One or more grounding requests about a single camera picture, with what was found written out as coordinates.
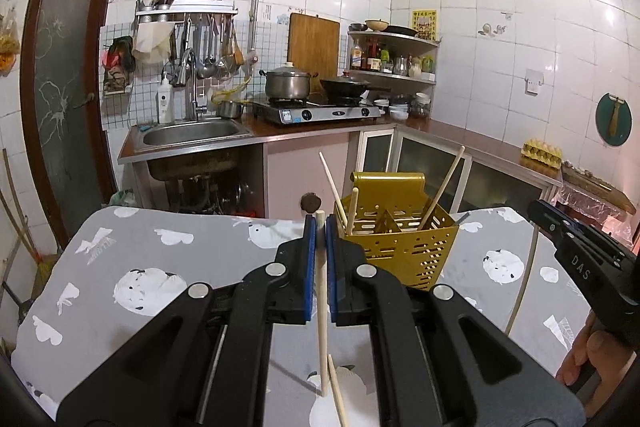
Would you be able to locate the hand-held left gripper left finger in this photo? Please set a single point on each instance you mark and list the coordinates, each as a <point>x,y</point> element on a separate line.
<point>310,267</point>

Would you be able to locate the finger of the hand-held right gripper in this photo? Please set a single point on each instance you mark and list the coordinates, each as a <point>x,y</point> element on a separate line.
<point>550,214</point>
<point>565,239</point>

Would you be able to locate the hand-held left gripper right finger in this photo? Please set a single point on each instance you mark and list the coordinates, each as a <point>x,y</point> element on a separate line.
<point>331,267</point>

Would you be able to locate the pale wooden chopstick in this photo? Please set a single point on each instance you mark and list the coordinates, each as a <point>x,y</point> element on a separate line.
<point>321,342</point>
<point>330,179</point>
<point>353,212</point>
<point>337,392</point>
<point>522,287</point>
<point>445,184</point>

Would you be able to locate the yellow perforated utensil holder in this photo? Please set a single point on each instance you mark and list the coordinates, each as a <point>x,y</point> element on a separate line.
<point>400,247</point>

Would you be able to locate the hanging kitchen utensils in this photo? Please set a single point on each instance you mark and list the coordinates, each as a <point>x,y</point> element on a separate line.
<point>210,52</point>

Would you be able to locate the person's right hand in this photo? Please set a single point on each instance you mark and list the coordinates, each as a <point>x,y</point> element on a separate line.
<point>580,357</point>

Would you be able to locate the clear plastic sheet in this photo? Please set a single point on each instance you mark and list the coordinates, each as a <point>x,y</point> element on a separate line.
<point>585,207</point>

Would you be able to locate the long wooden board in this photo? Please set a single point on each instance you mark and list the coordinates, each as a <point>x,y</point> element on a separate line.
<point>600,187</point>

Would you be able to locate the yellow egg carton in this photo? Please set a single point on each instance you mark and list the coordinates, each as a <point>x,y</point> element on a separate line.
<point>542,153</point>

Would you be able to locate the kitchen counter cabinet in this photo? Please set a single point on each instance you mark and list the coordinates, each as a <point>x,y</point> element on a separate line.
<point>300,167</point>

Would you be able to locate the green round board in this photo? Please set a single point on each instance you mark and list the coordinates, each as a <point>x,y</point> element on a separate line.
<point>602,122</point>

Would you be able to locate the steel gas stove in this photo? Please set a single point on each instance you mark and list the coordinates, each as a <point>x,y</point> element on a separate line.
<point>320,113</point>

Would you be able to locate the grey printed tablecloth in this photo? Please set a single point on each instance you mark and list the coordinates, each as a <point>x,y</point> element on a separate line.
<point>150,247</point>

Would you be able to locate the glass jar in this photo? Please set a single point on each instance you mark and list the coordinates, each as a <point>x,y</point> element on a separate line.
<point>421,104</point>

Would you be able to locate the small steel pot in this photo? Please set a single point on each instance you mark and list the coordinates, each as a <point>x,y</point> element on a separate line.
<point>230,109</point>

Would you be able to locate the steel kitchen sink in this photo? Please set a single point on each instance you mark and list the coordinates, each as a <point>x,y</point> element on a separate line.
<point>190,134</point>

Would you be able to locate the black wok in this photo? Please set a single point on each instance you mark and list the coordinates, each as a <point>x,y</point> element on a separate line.
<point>350,87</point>

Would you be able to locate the steel cooking pot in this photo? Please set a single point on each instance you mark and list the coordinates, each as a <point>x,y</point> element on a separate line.
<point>287,84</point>

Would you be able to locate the steel faucet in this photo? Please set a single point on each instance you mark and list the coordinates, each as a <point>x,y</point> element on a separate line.
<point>191,92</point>

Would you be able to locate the row of condiment bottles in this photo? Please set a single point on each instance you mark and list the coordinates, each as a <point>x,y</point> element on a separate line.
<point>357,57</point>

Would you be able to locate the white soap bottle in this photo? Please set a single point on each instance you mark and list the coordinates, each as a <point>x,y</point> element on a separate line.
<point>164,102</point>

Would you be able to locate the rectangular wooden cutting board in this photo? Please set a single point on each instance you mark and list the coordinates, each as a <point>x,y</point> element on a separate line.
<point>312,44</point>

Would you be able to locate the steel corner shelf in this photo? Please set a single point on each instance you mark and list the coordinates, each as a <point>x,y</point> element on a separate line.
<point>400,38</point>

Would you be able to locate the flat black pan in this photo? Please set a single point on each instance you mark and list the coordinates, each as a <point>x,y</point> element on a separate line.
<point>400,30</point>

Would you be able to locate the beige bowl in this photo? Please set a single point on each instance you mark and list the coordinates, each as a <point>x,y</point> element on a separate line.
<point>377,25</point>

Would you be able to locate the white cloth bag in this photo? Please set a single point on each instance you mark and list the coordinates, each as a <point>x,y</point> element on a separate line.
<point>150,44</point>

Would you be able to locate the brown framed glass door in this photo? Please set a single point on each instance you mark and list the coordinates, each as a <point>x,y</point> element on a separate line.
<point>65,107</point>

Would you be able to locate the thin wooden stick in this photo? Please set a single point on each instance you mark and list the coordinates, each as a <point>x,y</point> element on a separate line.
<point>12,192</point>

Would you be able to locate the hanging plastic bags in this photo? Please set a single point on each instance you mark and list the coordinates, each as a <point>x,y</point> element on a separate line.
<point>7,42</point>

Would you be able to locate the white wall socket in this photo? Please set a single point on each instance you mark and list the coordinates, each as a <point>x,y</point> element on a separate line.
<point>534,82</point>

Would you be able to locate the wall hook sticker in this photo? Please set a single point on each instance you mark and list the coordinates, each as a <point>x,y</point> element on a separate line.
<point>487,29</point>

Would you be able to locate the yellow wall poster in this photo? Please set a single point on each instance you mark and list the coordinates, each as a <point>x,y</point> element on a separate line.
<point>424,25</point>

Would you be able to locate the wall basket with dark items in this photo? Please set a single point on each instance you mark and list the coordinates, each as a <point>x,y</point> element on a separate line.
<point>117,67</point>

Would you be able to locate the steel wall utensil rack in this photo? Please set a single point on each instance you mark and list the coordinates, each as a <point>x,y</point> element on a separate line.
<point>185,13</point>

